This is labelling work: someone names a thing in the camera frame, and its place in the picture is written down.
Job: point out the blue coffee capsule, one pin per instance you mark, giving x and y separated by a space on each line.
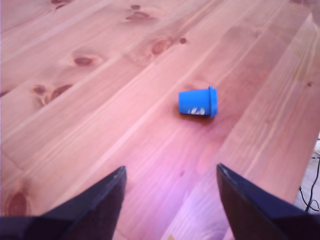
195 101

